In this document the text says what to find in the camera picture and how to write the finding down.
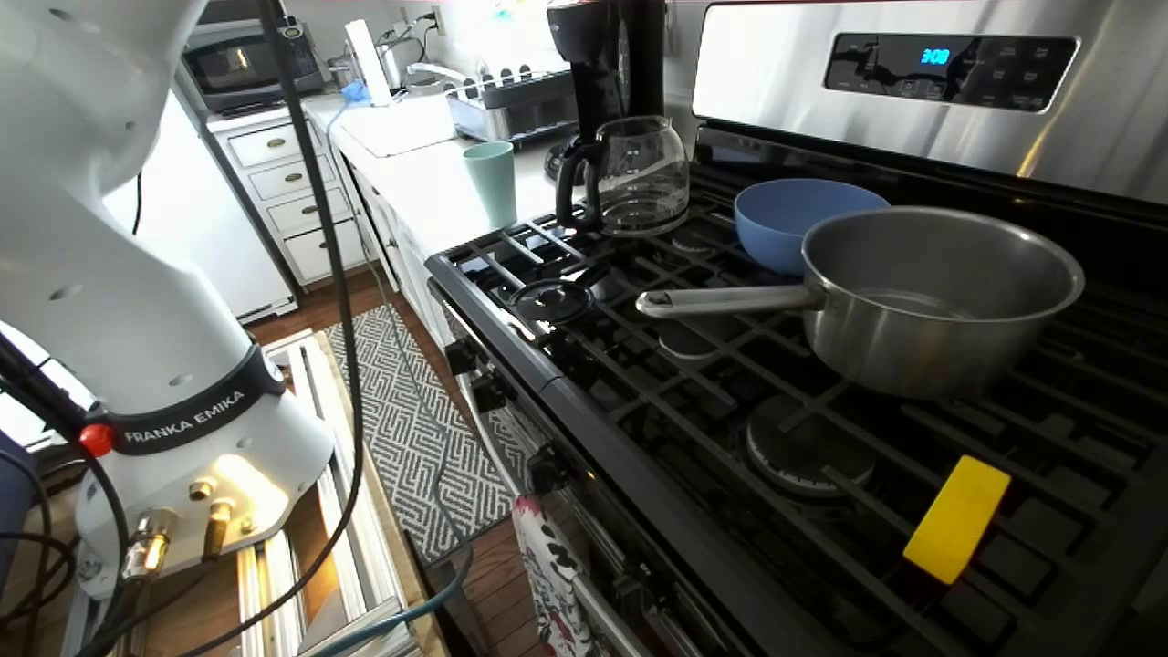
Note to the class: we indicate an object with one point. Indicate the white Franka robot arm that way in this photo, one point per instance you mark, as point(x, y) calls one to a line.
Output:
point(120, 315)

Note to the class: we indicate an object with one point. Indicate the black steel gas stove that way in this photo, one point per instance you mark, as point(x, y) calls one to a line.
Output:
point(730, 461)

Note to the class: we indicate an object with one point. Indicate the white tall bottle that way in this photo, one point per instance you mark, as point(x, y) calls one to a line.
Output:
point(366, 61)

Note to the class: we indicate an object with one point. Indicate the glass coffee carafe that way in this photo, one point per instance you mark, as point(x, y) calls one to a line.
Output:
point(639, 176)

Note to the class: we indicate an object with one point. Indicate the light teal cup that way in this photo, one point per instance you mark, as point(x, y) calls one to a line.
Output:
point(492, 185)

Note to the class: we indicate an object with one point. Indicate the grey patterned rug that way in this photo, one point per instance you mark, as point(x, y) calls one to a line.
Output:
point(421, 439)

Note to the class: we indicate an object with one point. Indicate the blue bowl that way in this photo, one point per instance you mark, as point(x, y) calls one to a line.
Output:
point(777, 223)

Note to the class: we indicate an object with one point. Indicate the silver toaster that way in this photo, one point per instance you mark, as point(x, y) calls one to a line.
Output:
point(530, 110)

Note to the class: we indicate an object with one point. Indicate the patterned dish towel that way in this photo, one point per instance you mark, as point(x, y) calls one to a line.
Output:
point(551, 586)

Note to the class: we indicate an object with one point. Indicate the black Mr Coffee maker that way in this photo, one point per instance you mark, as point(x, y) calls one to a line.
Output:
point(607, 61)

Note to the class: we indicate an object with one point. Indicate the white drawer cabinet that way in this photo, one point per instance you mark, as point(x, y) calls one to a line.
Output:
point(287, 185)

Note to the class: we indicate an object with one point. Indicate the steel saucepan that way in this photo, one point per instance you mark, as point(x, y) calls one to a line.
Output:
point(937, 315)

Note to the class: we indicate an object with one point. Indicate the yellow block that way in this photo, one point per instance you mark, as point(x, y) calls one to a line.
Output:
point(956, 521)

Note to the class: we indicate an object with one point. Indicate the black microwave oven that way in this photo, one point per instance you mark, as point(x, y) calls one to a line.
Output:
point(237, 67)

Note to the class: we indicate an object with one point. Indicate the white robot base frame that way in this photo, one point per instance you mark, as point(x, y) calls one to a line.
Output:
point(389, 571)

